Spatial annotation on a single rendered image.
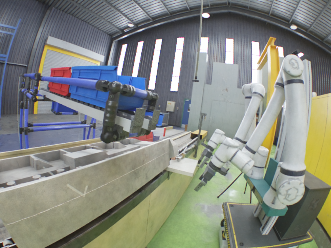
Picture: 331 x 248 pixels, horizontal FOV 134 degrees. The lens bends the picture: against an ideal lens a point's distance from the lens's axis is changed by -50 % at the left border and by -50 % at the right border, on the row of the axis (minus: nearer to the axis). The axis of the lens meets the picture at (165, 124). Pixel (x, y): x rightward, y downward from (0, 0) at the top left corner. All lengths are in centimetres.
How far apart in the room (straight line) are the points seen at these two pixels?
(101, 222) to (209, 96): 637
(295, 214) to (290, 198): 53
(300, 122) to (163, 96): 1068
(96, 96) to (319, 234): 247
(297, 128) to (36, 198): 96
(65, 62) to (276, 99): 1184
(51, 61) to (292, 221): 1209
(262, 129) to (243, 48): 1064
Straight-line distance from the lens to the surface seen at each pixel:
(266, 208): 104
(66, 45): 1163
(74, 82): 53
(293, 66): 79
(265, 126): 88
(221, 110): 644
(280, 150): 135
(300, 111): 76
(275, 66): 472
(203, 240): 161
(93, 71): 51
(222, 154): 78
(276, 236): 150
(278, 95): 91
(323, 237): 223
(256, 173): 138
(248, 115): 123
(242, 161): 77
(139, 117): 39
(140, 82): 55
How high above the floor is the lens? 121
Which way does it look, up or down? 6 degrees down
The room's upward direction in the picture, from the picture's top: 8 degrees clockwise
